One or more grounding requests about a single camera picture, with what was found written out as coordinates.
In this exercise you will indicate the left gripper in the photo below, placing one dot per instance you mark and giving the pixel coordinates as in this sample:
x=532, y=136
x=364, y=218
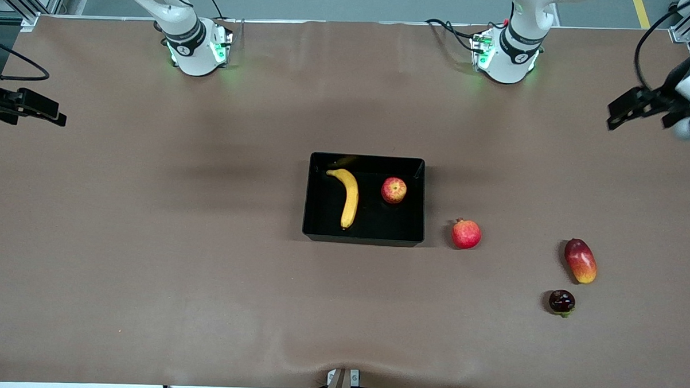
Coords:
x=664, y=100

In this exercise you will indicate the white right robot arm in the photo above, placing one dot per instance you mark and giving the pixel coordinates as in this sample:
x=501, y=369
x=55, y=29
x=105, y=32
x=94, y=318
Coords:
x=195, y=45

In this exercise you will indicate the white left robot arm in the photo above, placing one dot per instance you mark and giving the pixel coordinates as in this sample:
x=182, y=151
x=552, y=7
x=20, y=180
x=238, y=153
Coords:
x=507, y=62

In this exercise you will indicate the black plastic box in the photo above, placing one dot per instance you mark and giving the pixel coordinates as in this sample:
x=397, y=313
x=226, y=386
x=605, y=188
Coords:
x=378, y=224

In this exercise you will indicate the red yellow mango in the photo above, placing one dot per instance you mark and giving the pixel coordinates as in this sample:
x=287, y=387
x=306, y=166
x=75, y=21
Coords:
x=581, y=261

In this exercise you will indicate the red yellow apple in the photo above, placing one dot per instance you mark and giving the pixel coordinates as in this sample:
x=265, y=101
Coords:
x=394, y=190

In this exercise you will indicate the dark purple mangosteen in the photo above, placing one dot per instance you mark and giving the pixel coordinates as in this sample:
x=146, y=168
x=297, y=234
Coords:
x=561, y=301

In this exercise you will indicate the red pomegranate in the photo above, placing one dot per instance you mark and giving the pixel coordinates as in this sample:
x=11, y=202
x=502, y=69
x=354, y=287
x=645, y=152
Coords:
x=466, y=235

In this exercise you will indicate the brown table cover mat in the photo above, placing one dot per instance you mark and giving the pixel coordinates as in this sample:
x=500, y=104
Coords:
x=148, y=239

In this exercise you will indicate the yellow banana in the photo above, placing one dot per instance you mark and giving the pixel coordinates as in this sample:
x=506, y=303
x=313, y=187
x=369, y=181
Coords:
x=351, y=200

